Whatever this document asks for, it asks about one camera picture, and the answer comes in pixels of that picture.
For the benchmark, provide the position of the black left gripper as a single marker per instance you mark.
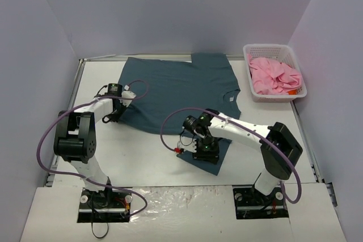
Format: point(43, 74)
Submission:
point(118, 112)

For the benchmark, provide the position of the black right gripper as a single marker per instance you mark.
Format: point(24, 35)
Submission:
point(207, 155)

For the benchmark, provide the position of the teal blue t-shirt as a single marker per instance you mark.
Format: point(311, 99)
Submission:
point(169, 91)

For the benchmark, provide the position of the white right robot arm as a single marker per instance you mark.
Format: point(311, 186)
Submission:
point(275, 142)

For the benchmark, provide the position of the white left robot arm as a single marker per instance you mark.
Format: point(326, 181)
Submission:
point(75, 138)

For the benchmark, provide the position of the pink t-shirt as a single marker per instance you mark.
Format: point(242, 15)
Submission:
point(271, 77)

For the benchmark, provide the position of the orange garment in basket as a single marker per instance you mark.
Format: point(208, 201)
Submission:
point(292, 92)

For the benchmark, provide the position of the white plastic basket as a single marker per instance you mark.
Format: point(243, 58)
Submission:
point(281, 53)

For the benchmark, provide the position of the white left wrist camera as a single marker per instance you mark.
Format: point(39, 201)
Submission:
point(127, 96)

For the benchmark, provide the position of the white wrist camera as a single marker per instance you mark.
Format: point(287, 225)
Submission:
point(127, 96)
point(182, 147)

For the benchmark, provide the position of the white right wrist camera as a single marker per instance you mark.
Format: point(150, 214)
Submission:
point(182, 147)

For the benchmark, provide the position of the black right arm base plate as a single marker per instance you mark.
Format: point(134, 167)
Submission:
point(251, 204)

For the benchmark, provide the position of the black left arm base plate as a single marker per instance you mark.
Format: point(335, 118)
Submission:
point(104, 207)

